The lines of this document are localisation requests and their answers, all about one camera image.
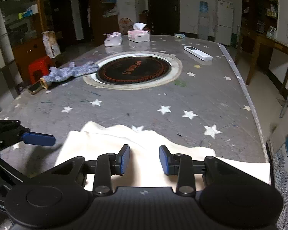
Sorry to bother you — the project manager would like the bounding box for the cream sweatshirt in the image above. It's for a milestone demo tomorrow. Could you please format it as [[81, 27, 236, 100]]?
[[54, 121, 272, 192]]

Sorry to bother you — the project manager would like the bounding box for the black smartphone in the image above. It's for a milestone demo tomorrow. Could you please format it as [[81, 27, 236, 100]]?
[[27, 81, 43, 94]]

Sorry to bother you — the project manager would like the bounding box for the blue knit work glove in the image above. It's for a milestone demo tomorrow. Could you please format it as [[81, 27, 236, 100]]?
[[39, 61, 99, 89]]

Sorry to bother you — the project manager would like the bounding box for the red plastic stool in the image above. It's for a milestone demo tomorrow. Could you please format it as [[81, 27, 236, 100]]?
[[28, 56, 53, 84]]

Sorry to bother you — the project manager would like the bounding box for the round induction hotpot cooker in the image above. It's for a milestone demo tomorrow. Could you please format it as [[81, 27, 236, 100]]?
[[83, 51, 183, 90]]

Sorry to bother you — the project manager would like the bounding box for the white paper bag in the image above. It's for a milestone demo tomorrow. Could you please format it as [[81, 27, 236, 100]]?
[[42, 31, 61, 59]]

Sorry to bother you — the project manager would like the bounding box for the white remote control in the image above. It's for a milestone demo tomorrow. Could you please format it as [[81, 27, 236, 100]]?
[[184, 46, 213, 61]]

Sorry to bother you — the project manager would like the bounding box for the small pink tissue pack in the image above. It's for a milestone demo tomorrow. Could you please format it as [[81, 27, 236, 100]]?
[[104, 32, 122, 47]]

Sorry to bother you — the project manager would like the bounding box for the small teal packet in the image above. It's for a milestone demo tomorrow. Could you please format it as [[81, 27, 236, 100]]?
[[174, 33, 185, 39]]

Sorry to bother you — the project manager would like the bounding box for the pink tissue box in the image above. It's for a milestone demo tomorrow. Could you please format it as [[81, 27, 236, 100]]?
[[127, 22, 150, 43]]

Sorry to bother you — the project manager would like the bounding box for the red patterned fan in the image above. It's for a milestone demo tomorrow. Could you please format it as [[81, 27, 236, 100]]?
[[118, 18, 134, 35]]

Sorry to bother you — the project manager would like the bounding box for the water dispenser with blue bottle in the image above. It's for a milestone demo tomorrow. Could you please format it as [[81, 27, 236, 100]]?
[[198, 1, 209, 40]]

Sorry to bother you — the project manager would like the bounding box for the dark wooden side table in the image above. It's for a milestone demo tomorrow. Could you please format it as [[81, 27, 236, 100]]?
[[234, 27, 288, 98]]

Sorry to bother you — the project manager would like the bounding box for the white refrigerator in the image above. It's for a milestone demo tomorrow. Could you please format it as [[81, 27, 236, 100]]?
[[215, 0, 234, 46]]

